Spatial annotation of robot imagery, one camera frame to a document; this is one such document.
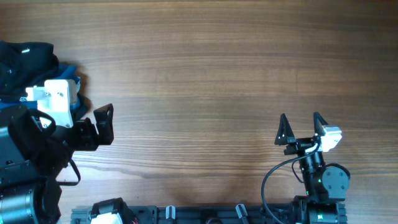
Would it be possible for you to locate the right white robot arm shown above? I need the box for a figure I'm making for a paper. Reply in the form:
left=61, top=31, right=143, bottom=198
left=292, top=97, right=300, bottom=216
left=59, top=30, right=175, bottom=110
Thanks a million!
left=274, top=112, right=351, bottom=223

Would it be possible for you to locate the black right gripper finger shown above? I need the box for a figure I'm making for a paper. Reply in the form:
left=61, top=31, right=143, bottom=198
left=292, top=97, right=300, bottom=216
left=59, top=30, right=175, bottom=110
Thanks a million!
left=274, top=113, right=295, bottom=146
left=313, top=111, right=328, bottom=136

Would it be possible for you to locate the black polo shirt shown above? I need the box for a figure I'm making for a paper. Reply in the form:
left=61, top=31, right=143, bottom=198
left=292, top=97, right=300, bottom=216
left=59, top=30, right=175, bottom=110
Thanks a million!
left=1, top=40, right=59, bottom=103

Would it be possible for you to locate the blue polo shirt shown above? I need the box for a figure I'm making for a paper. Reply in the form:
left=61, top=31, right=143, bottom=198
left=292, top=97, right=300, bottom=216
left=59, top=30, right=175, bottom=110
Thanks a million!
left=0, top=63, right=90, bottom=121

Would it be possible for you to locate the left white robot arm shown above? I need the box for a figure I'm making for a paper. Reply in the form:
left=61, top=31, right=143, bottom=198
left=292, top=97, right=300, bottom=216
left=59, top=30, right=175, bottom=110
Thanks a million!
left=1, top=104, right=114, bottom=224

